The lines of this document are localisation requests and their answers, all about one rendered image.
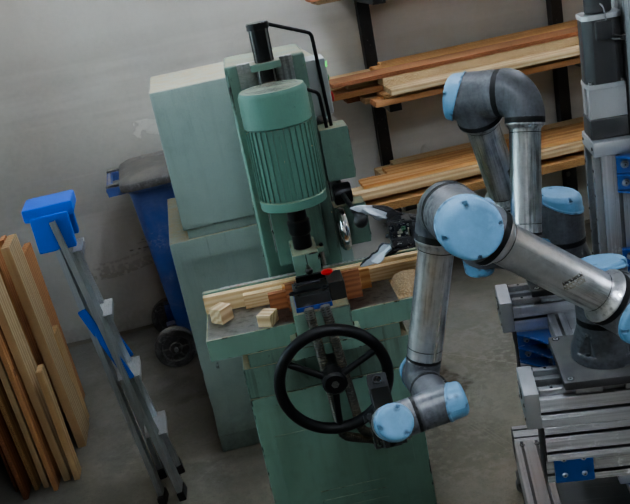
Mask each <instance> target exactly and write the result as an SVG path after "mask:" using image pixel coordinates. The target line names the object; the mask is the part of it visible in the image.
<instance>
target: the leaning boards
mask: <svg viewBox="0 0 630 504"><path fill-rule="evenodd" d="M84 398H85V393H84V390H83V387H82V384H81V382H80V379H79V376H78V373H77V370H76V368H75V365H74V362H73V359H72V356H71V354H70V351H69V349H68V346H67V343H66V340H65V337H64V334H63V331H62V328H61V326H60V323H59V320H58V317H57V314H56V312H55V309H54V306H53V303H52V301H51V298H50V295H49V292H48V290H47V287H46V284H45V281H44V278H43V276H42V273H41V270H40V267H39V264H38V262H37V259H36V256H35V253H34V251H33V248H32V245H31V242H28V243H24V245H23V247H21V244H20V242H19V239H18V237H17V234H16V233H15V234H12V235H8V236H6V235H4V236H1V238H0V455H1V458H2V460H3V462H4V465H5V467H6V470H7V472H8V474H9V477H10V479H11V482H12V484H13V487H14V489H15V491H16V492H18V490H20V492H21V495H22V497H23V499H24V500H27V499H29V494H30V490H31V485H33V487H34V490H35V491H37V490H39V488H40V483H41V482H42V484H43V487H44V488H47V487H50V483H51V485H52V487H53V490H54V491H57V490H58V488H59V484H60V479H61V475H62V478H63V480H64V481H68V480H70V479H71V475H73V478H74V480H78V479H80V476H81V466H80V463H79V460H78V458H77V455H76V452H75V449H74V447H73V444H72V441H71V438H70V436H69V433H68V430H67V428H66V425H65V417H64V414H63V412H64V413H65V416H66V418H67V421H68V423H69V426H70V428H71V431H72V434H73V436H74V439H75V441H76V444H77V446H78V448H81V447H84V446H86V444H87V437H88V430H89V413H88V410H87V407H86V404H85V401H84Z"/></svg>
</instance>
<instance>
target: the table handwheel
mask: <svg viewBox="0 0 630 504"><path fill-rule="evenodd" d="M327 336H347V337H351V338H354V339H357V340H359V341H361V342H363V343H364V344H366V345H367V346H368V347H369V348H371V349H369V350H368V351H367V352H365V353H364V354H363V355H362V356H360V357H359V358H358V359H356V360H355V361H353V362H352V363H350V364H349V365H348V366H346V367H345V368H341V367H340V366H338V365H337V362H336V358H335V355H334V353H330V354H326V356H327V357H326V358H327V360H328V362H327V364H326V365H325V367H324V370H323V371H322V372H321V371H317V370H314V369H311V368H307V367H304V366H302V365H299V364H296V363H293V362H291V360H292V359H293V357H294V356H295V355H296V354H297V352H298V351H299V350H301V349H302V348H303V347H304V346H306V345H307V344H309V343H310V342H312V341H314V340H317V339H320V338H323V337H327ZM375 354H376V356H377V358H378V360H379V362H380V364H381V368H382V372H385V373H386V376H387V380H388V384H389V388H390V391H392V388H393V382H394V370H393V364H392V361H391V358H390V356H389V353H388V352H387V350H386V348H385V347H384V345H383V344H382V343H381V342H380V341H379V340H378V339H377V338H376V337H375V336H373V335H372V334H371V333H369V332H367V331H365V330H363V329H361V328H359V327H356V326H352V325H347V324H326V325H321V326H318V327H315V328H312V329H310V330H308V331H306V332H304V333H302V334H301V335H299V336H298V337H296V338H295V339H294V340H293V341H292V342H291V343H290V344H289V345H288V346H287V347H286V348H285V350H284V351H283V353H282V354H281V356H280V358H279V360H278V362H277V365H276V368H275V372H274V391H275V395H276V398H277V401H278V403H279V405H280V407H281V409H282V410H283V412H284V413H285V414H286V415H287V416H288V417H289V418H290V419H291V420H292V421H293V422H295V423H296V424H297V425H299V426H301V427H303V428H305V429H307V430H310V431H313V432H317V433H322V434H339V433H344V432H349V431H352V430H354V429H357V428H359V427H361V426H363V425H365V424H366V423H368V422H366V423H364V420H363V416H365V415H367V413H370V412H373V408H372V404H371V405H370V406H369V407H368V408H367V409H366V410H365V411H363V412H362V413H360V414H359V415H357V416H355V417H353V418H351V419H348V420H344V421H343V417H342V410H341V402H340V393H342V392H343V391H344V390H345V389H346V387H347V384H348V382H347V378H346V375H348V374H349V373H350V372H352V371H353V370H354V369H355V368H357V367H358V366H359V365H361V364H362V363H363V362H365V361H366V360H368V359H369V358H370V357H372V356H373V355H375ZM287 369H292V370H295V371H298V372H301V373H304V374H307V375H310V376H313V377H315V378H318V379H321V381H322V385H323V388H324V390H325V391H326V392H327V393H329V394H331V395H333V401H334V407H335V415H336V422H321V421H317V420H314V419H311V418H309V417H307V416H305V415H303V414H302V413H301V412H299V411H298V410H297V409H296V408H295V407H294V405H293V404H292V403H291V401H290V399H289V397H288V395H287V391H286V385H285V379H286V372H287Z"/></svg>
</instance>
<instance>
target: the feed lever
mask: <svg viewBox="0 0 630 504"><path fill-rule="evenodd" d="M335 182H336V184H332V186H331V188H332V194H333V198H334V202H335V205H342V204H347V206H348V208H349V209H350V207H354V205H353V204H352V201H353V195H352V190H351V186H350V183H349V182H348V181H347V182H342V183H341V180H338V181H335ZM350 211H351V212H352V214H353V215H354V225H355V226H356V227H358V228H364V227H365V226H367V224H368V218H367V216H366V215H364V214H359V213H358V212H355V211H352V210H350Z"/></svg>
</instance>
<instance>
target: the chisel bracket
mask: <svg viewBox="0 0 630 504"><path fill-rule="evenodd" d="M311 239H312V244H313V245H312V246H311V247H309V248H307V249H303V250H296V249H294V247H293V242H292V240H290V241H289V246H290V251H291V256H292V261H293V265H294V269H295V274H296V276H301V275H306V272H305V270H306V265H309V266H310V267H311V268H312V269H313V273H315V272H320V271H322V268H323V266H322V264H321V263H320V258H321V256H320V253H319V252H318V249H317V246H316V243H315V240H314V237H313V236H311Z"/></svg>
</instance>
